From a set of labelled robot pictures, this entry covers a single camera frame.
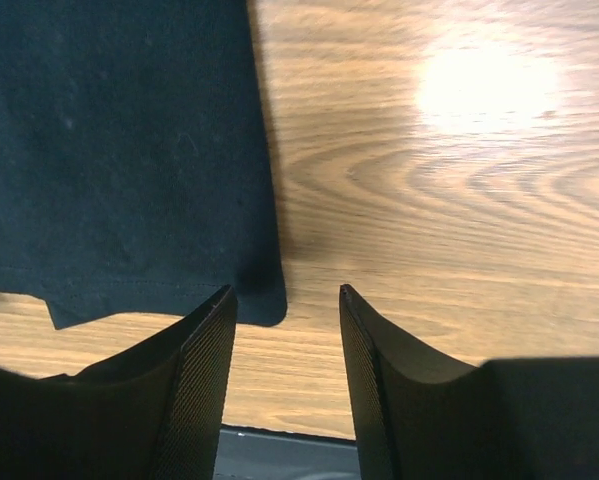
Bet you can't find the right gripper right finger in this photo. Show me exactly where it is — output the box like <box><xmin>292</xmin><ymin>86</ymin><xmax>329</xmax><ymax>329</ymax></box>
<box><xmin>339</xmin><ymin>285</ymin><xmax>599</xmax><ymax>479</ymax></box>

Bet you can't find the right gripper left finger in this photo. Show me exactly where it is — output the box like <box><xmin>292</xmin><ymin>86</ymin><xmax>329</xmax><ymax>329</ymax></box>
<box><xmin>0</xmin><ymin>286</ymin><xmax>237</xmax><ymax>479</ymax></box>

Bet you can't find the black t shirt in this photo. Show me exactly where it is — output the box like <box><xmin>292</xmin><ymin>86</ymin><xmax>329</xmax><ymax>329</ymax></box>
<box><xmin>0</xmin><ymin>1</ymin><xmax>287</xmax><ymax>329</ymax></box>

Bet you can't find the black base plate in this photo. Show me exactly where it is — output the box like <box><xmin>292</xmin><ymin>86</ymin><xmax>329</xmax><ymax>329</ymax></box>
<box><xmin>213</xmin><ymin>425</ymin><xmax>361</xmax><ymax>480</ymax></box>

